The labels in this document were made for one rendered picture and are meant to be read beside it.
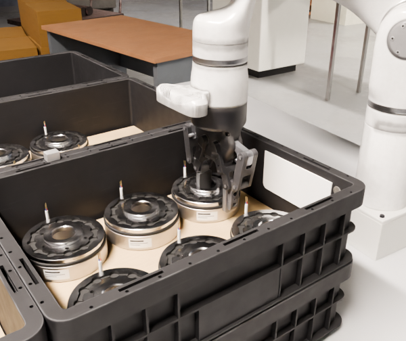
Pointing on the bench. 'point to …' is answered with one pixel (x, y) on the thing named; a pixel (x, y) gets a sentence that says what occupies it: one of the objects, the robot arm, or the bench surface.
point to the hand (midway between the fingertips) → (216, 192)
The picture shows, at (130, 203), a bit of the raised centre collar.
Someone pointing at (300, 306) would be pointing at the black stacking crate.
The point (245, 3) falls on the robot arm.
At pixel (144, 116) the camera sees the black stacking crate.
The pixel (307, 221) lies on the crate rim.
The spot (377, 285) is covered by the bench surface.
